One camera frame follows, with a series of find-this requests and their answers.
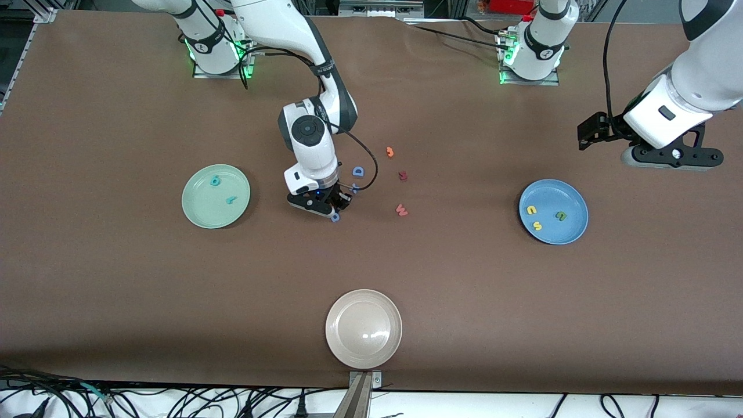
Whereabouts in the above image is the blue plate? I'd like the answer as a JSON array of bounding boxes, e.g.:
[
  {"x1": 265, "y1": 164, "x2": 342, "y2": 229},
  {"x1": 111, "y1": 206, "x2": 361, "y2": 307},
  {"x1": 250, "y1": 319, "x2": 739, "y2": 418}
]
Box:
[{"x1": 518, "y1": 179, "x2": 589, "y2": 245}]

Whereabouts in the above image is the mint green plate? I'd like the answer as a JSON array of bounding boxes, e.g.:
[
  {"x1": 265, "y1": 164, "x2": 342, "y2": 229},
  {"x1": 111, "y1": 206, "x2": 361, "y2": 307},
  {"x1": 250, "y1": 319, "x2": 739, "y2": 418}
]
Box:
[{"x1": 182, "y1": 164, "x2": 251, "y2": 229}]

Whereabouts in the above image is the beige plate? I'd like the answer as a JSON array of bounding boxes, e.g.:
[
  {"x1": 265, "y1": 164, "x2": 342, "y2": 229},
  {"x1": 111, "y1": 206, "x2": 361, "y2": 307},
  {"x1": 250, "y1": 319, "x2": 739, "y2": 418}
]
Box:
[{"x1": 325, "y1": 289, "x2": 403, "y2": 370}]

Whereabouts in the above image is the red box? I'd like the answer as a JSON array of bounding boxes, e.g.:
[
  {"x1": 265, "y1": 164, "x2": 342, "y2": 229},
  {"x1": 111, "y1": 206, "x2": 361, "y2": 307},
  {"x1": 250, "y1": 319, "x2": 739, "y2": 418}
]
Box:
[{"x1": 488, "y1": 0, "x2": 538, "y2": 15}]

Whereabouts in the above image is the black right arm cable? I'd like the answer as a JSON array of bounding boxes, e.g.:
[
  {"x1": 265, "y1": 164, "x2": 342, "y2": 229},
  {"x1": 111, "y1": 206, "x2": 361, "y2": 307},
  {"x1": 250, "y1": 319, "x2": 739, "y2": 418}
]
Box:
[{"x1": 241, "y1": 46, "x2": 379, "y2": 192}]

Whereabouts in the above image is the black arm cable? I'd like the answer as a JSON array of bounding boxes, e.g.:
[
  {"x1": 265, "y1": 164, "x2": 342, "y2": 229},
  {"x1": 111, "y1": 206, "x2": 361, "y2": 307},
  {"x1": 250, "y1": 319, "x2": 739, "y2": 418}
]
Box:
[
  {"x1": 241, "y1": 46, "x2": 379, "y2": 192},
  {"x1": 603, "y1": 0, "x2": 629, "y2": 120}
]

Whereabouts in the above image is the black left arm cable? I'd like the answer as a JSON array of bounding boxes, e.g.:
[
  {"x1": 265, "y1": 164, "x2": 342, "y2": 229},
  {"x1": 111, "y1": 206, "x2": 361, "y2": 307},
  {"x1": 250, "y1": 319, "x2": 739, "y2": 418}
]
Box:
[{"x1": 603, "y1": 0, "x2": 629, "y2": 120}]

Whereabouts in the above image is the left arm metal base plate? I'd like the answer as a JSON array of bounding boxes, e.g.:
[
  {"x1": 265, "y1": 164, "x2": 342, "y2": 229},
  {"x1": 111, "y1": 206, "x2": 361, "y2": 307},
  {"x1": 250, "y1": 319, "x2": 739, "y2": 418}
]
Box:
[{"x1": 499, "y1": 32, "x2": 561, "y2": 87}]

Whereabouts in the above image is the black table cable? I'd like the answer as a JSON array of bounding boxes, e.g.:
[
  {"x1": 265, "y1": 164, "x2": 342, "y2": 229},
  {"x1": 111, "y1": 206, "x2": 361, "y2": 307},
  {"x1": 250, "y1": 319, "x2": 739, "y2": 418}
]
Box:
[
  {"x1": 401, "y1": 22, "x2": 506, "y2": 50},
  {"x1": 459, "y1": 16, "x2": 513, "y2": 35}
]

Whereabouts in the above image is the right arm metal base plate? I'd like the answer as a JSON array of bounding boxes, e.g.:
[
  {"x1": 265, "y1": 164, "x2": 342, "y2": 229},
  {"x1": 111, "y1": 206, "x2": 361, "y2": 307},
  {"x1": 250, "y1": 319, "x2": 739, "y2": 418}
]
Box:
[{"x1": 193, "y1": 41, "x2": 256, "y2": 79}]

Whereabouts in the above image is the metal table edge bracket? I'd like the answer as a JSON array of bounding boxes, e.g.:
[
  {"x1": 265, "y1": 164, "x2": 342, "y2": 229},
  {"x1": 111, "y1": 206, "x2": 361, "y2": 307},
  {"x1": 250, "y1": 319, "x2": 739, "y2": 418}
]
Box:
[{"x1": 333, "y1": 370, "x2": 383, "y2": 418}]

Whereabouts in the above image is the aluminium frame rail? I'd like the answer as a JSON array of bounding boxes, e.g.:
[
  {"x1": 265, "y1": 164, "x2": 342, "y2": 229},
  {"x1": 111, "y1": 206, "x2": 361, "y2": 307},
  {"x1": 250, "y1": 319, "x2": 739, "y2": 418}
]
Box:
[{"x1": 338, "y1": 0, "x2": 425, "y2": 19}]

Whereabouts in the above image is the teal plug floor cable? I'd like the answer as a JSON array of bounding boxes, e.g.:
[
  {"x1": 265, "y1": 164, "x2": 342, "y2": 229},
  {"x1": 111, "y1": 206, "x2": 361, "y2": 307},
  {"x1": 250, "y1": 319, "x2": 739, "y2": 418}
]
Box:
[{"x1": 78, "y1": 380, "x2": 114, "y2": 405}]

